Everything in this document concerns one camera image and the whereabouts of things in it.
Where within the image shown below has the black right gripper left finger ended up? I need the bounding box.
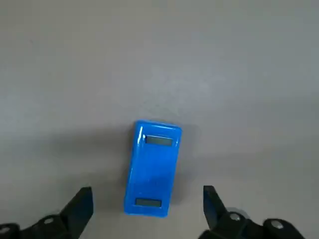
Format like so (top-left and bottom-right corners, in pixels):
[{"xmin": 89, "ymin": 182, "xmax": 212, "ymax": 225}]
[{"xmin": 0, "ymin": 186, "xmax": 94, "ymax": 239}]

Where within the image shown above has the blue whiteboard eraser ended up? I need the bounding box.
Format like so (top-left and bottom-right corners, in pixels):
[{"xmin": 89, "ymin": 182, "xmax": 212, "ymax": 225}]
[{"xmin": 123, "ymin": 119, "xmax": 183, "ymax": 220}]

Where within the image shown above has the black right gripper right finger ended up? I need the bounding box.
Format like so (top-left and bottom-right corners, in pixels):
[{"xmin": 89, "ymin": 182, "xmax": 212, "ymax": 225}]
[{"xmin": 199, "ymin": 185, "xmax": 307, "ymax": 239}]

